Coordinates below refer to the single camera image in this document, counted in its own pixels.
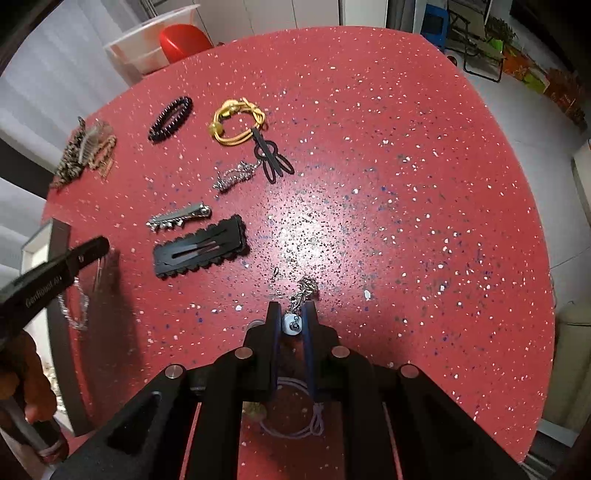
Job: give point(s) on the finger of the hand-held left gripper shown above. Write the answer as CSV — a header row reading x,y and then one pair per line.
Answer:
x,y
85,254

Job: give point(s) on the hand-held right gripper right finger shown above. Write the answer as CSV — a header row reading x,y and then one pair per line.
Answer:
x,y
310,332

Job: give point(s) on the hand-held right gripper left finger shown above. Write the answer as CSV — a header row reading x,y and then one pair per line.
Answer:
x,y
273,330

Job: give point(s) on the grey jewelry box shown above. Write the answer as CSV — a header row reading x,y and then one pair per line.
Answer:
x,y
60,323

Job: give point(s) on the silver rhinestone hair clip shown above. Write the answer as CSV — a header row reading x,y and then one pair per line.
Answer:
x,y
180,217

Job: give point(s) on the person's left hand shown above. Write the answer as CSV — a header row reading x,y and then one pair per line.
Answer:
x,y
32,374

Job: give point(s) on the leopard print scrunchie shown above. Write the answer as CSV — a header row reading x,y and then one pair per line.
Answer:
x,y
69,157

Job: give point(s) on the black scalloped snap hair clip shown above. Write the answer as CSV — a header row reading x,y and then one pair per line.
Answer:
x,y
201,249

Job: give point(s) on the clear claw hair clip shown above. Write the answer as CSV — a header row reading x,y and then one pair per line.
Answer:
x,y
94,138

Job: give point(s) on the black slim hair clip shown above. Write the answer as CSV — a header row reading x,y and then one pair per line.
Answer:
x,y
272,159

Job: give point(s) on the white curtain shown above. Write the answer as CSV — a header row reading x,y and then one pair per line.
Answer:
x,y
41,87

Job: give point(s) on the clear plastic tub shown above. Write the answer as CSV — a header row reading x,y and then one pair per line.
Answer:
x,y
138,46

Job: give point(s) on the red plastic stool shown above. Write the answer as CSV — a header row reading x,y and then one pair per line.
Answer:
x,y
184,44

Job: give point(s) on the blue plastic stool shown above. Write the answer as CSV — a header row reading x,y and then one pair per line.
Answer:
x,y
435,25

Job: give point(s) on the folding chair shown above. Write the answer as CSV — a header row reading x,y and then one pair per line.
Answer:
x,y
475,41

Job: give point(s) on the potted plant reddish leaves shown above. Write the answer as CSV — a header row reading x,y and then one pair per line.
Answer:
x,y
565,94

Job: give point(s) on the potted plant green pot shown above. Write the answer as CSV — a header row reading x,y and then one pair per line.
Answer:
x,y
498,34

